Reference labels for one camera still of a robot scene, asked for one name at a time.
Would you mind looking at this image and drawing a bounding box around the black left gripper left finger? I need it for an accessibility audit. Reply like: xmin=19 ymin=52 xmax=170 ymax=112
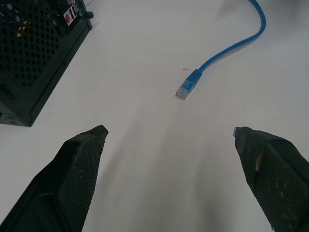
xmin=0 ymin=125 xmax=109 ymax=232

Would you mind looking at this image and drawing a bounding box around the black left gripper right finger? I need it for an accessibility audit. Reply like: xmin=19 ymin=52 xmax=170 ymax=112
xmin=233 ymin=126 xmax=309 ymax=232

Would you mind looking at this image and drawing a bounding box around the black perforated computer case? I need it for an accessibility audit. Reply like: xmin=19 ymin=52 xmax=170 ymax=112
xmin=0 ymin=0 xmax=93 ymax=128

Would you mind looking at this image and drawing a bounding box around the blue ethernet cable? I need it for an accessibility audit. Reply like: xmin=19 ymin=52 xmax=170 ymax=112
xmin=175 ymin=0 xmax=267 ymax=101

